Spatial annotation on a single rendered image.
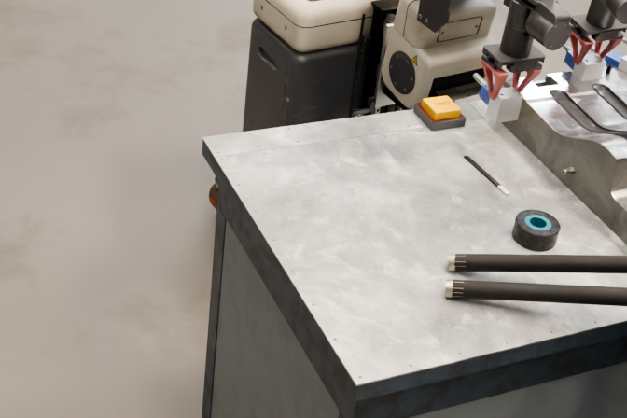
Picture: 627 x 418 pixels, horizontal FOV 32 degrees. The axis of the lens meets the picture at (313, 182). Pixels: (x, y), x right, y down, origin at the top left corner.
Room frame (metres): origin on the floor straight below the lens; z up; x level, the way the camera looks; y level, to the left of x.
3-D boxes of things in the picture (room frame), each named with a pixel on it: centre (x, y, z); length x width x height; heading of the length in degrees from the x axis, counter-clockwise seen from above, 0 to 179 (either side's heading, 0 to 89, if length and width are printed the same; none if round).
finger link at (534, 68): (1.87, -0.35, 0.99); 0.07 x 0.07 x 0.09; 28
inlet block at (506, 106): (1.90, -0.32, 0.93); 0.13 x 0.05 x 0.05; 28
